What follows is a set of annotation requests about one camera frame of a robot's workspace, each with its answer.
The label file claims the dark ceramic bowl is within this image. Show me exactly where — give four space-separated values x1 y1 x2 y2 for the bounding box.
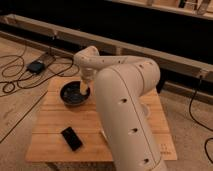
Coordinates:
60 81 90 106

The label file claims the black cable at right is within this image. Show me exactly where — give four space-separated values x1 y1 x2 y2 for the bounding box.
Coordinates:
188 75 213 165

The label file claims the wooden table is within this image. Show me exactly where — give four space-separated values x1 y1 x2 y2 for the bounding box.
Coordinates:
26 77 177 163

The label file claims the black power adapter box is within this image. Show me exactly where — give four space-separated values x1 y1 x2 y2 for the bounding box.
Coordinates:
27 61 45 74

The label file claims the wooden wall rail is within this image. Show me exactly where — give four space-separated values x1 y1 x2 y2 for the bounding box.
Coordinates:
0 14 213 82

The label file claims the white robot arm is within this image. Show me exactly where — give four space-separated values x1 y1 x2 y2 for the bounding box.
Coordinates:
74 46 167 171

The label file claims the black smartphone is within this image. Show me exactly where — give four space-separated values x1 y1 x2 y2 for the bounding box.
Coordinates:
61 127 83 151

